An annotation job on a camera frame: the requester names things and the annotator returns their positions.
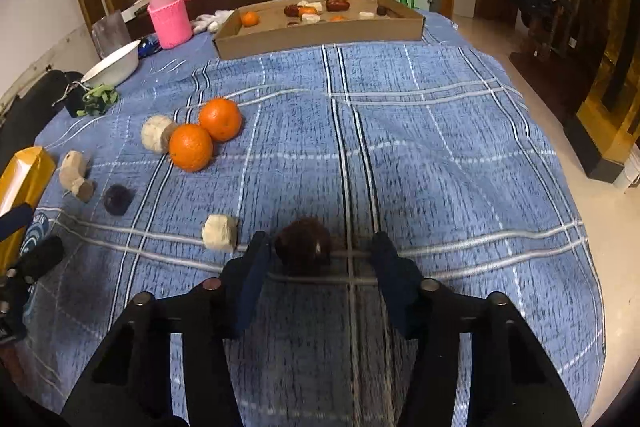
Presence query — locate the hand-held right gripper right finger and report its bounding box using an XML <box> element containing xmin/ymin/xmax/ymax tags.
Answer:
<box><xmin>369</xmin><ymin>231</ymin><xmax>583</xmax><ymax>427</ymax></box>

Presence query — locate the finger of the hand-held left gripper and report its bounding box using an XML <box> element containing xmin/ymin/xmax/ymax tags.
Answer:
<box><xmin>0</xmin><ymin>203</ymin><xmax>35</xmax><ymax>240</ymax></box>
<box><xmin>12</xmin><ymin>235</ymin><xmax>65</xmax><ymax>284</ymax></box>

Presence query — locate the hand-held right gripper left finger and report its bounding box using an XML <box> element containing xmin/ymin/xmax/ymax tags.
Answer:
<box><xmin>62</xmin><ymin>231</ymin><xmax>274</xmax><ymax>427</ymax></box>

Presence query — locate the yellow cardboard box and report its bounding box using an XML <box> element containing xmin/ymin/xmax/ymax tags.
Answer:
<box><xmin>0</xmin><ymin>147</ymin><xmax>57</xmax><ymax>273</ymax></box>

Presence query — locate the dark brown mangosteen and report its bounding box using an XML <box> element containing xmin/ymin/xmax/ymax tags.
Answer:
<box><xmin>274</xmin><ymin>217</ymin><xmax>333</xmax><ymax>277</ymax></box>

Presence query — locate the beige lumpy peeled chunk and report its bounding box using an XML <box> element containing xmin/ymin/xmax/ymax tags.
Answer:
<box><xmin>59</xmin><ymin>151</ymin><xmax>96</xmax><ymax>203</ymax></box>

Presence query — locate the dark purple plum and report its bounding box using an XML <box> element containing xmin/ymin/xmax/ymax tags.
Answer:
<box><xmin>103</xmin><ymin>184</ymin><xmax>135</xmax><ymax>216</ymax></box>

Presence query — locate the orange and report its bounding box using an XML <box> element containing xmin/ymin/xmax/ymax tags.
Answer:
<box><xmin>198</xmin><ymin>98</ymin><xmax>243</xmax><ymax>142</ymax></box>
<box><xmin>168</xmin><ymin>123</ymin><xmax>214</xmax><ymax>172</ymax></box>

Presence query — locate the beige round peeled chunk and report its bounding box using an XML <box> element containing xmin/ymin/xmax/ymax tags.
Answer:
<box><xmin>140</xmin><ymin>115</ymin><xmax>178</xmax><ymax>154</ymax></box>

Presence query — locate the black chair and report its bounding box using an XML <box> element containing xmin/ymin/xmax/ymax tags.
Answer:
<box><xmin>0</xmin><ymin>69</ymin><xmax>86</xmax><ymax>164</ymax></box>

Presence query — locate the blue plaid tablecloth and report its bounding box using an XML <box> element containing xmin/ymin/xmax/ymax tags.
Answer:
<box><xmin>15</xmin><ymin>9</ymin><xmax>608</xmax><ymax>427</ymax></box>

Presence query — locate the green leafy vegetable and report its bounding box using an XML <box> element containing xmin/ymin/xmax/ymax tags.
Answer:
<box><xmin>82</xmin><ymin>86</ymin><xmax>120</xmax><ymax>118</ymax></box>

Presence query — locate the white enamel bowl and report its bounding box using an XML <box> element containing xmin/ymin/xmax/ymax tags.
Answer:
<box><xmin>80</xmin><ymin>39</ymin><xmax>142</xmax><ymax>88</ymax></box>

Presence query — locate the clear glass pitcher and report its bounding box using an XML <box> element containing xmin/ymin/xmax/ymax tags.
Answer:
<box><xmin>91</xmin><ymin>11</ymin><xmax>133</xmax><ymax>60</ymax></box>

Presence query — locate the dark blue object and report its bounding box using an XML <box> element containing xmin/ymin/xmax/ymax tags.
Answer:
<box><xmin>137</xmin><ymin>34</ymin><xmax>163</xmax><ymax>58</ymax></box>

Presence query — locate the jar in pink knit sleeve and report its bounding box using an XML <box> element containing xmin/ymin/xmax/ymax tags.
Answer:
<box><xmin>146</xmin><ymin>0</ymin><xmax>194</xmax><ymax>50</ymax></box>

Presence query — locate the brown cardboard tray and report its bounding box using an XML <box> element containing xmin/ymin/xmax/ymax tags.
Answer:
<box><xmin>213</xmin><ymin>0</ymin><xmax>426</xmax><ymax>60</ymax></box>

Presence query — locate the white plastic bucket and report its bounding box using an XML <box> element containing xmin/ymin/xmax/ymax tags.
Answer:
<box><xmin>614</xmin><ymin>151</ymin><xmax>640</xmax><ymax>194</ymax></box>

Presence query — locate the white cloth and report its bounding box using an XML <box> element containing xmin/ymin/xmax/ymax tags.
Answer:
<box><xmin>192</xmin><ymin>9</ymin><xmax>238</xmax><ymax>34</ymax></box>

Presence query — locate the dark wooden chair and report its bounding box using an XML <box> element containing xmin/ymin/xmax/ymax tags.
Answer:
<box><xmin>520</xmin><ymin>0</ymin><xmax>608</xmax><ymax>62</ymax></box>

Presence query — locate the golden wooden cabinet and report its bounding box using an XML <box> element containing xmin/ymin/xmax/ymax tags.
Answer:
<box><xmin>565</xmin><ymin>0</ymin><xmax>640</xmax><ymax>182</ymax></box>

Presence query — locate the dark jacket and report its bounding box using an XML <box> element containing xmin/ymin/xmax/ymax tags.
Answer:
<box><xmin>511</xmin><ymin>0</ymin><xmax>571</xmax><ymax>30</ymax></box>

